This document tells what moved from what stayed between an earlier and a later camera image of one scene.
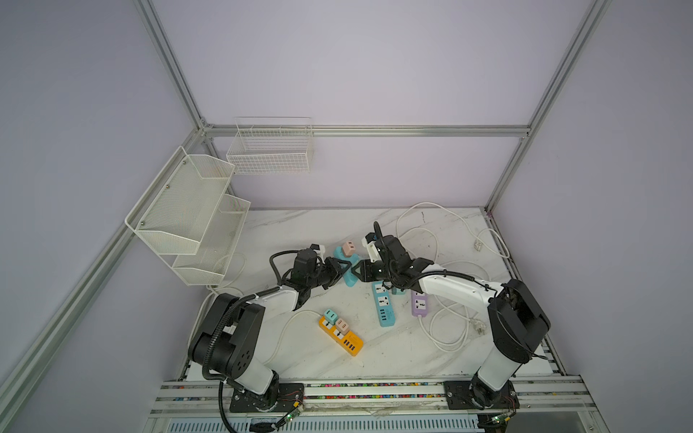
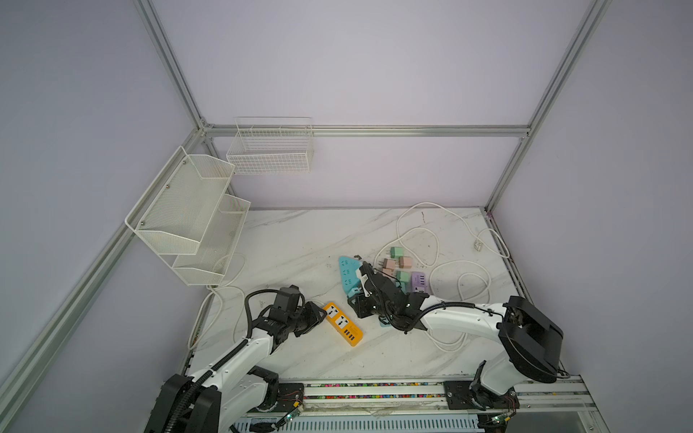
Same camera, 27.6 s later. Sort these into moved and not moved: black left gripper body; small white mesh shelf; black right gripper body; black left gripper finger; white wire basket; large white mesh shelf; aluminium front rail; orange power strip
Moved: black left gripper body; black left gripper finger; black right gripper body; orange power strip
Not moved: aluminium front rail; small white mesh shelf; large white mesh shelf; white wire basket
